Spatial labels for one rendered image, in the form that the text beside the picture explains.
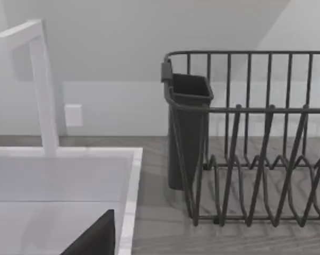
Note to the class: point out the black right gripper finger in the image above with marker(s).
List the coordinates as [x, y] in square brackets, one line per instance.
[98, 237]

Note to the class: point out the white sink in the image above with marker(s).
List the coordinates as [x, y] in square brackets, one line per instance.
[56, 186]

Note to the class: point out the dark grey utensil holder cup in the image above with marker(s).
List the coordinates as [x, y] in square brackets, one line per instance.
[186, 127]

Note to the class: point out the tall white tap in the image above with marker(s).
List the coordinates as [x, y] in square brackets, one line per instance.
[41, 87]

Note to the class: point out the white wall outlet plate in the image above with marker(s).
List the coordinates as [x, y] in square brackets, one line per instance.
[73, 115]

